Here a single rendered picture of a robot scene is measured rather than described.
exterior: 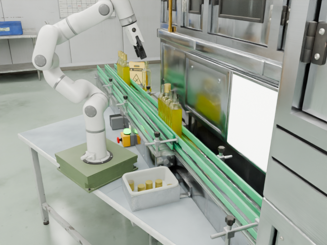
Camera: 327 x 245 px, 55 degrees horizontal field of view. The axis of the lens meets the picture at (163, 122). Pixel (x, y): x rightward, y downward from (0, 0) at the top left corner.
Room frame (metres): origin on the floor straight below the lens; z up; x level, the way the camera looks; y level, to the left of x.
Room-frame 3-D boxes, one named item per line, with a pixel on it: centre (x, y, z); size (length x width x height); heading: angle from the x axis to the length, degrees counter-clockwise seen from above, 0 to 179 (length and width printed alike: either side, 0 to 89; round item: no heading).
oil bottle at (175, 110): (1.51, -0.06, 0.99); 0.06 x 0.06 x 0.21; 20
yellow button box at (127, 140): (1.72, 0.22, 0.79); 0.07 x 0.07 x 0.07; 21
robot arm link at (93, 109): (1.41, 0.33, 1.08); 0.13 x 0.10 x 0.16; 173
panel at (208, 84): (1.30, -0.29, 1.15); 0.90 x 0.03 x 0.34; 21
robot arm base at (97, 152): (1.39, 0.34, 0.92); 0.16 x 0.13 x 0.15; 146
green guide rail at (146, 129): (2.18, 0.33, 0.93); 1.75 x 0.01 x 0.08; 21
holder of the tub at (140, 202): (1.21, 0.03, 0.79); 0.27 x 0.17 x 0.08; 111
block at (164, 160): (1.35, -0.01, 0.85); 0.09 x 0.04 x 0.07; 111
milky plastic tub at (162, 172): (1.20, 0.06, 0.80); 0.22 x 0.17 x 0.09; 111
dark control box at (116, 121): (1.98, 0.32, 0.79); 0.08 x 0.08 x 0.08; 21
